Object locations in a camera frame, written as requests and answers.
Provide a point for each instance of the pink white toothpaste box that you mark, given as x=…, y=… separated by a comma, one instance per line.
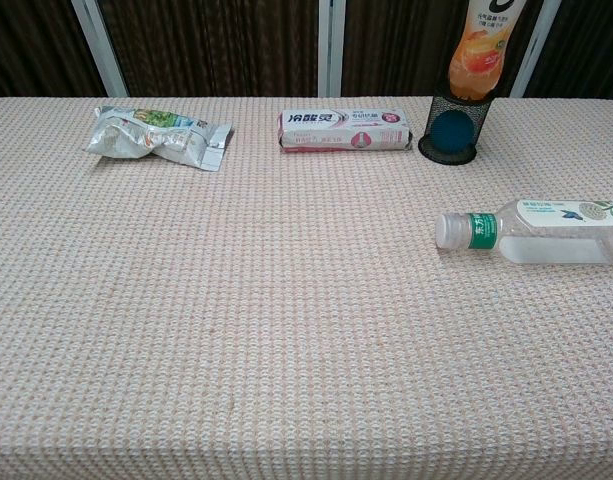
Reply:
x=336, y=131

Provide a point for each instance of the dark brown curtain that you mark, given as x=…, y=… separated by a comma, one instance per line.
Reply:
x=211, y=45

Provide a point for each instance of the beige woven tablecloth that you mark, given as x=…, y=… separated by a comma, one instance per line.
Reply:
x=266, y=320

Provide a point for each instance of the blue ball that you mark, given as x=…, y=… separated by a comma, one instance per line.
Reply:
x=451, y=131

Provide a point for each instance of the orange juice bottle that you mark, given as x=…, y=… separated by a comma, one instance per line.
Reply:
x=478, y=55

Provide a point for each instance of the crumpled silver snack bag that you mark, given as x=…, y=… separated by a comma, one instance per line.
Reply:
x=136, y=137

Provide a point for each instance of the white screen frame post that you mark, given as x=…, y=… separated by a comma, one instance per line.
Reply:
x=331, y=45
x=98, y=45
x=536, y=45

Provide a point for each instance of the black mesh pen holder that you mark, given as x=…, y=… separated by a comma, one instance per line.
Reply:
x=478, y=120

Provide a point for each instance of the clear plastic water bottle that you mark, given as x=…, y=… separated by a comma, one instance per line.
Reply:
x=546, y=235

